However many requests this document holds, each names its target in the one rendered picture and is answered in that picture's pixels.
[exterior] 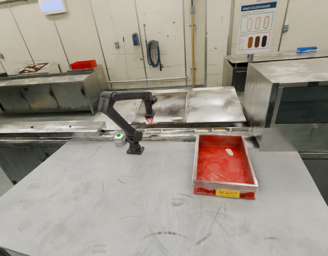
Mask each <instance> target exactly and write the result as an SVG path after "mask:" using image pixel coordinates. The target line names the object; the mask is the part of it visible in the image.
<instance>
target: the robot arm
mask: <svg viewBox="0 0 328 256"><path fill-rule="evenodd" d="M140 99H142V100H145V101H144V105H145V111H146V114H145V119H146V120H147V121H148V123H149V124H152V122H153V119H154V115H155V113H154V110H153V108H152V105H153V104H154V103H156V102H157V100H158V99H157V97H156V95H152V92H150V91H103V92H102V93H101V94H100V101H99V105H98V111H99V112H102V113H103V114H105V115H106V116H108V117H109V118H110V119H111V120H112V121H113V122H114V123H115V124H117V125H118V126H119V127H120V128H121V129H122V130H123V131H124V133H125V134H126V138H127V139H128V143H129V145H130V146H129V148H128V150H127V151H126V152H127V154H136V155H141V154H142V152H143V151H144V146H140V144H139V142H140V141H141V140H142V137H143V133H142V132H141V131H137V130H136V129H135V128H133V127H132V126H131V125H130V124H129V123H128V122H127V121H126V120H125V119H124V118H123V117H122V116H121V115H120V114H119V113H118V112H117V111H116V110H115V109H114V107H113V105H114V103H115V102H116V101H125V100H140ZM148 119H149V120H150V122H151V123H150V122H149V120H148Z"/></svg>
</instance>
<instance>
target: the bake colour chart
mask: <svg viewBox="0 0 328 256"><path fill-rule="evenodd" d="M278 3H279V0H271V1H262V2H254V3H247V4H240V11H239V17H238V28H237V40H236V51H235V54H236V55H242V54H258V53H269V52H270V48H271V43H272V37H273V32H274V26H275V20H276V15H277V9H278Z"/></svg>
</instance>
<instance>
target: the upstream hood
mask: <svg viewBox="0 0 328 256"><path fill-rule="evenodd" d="M106 128H107V127H106V124H105V121H93V122H51V123H9V124H0V138H54V137H99V135H100V134H101V132H100V131H101V130H102V129H106Z"/></svg>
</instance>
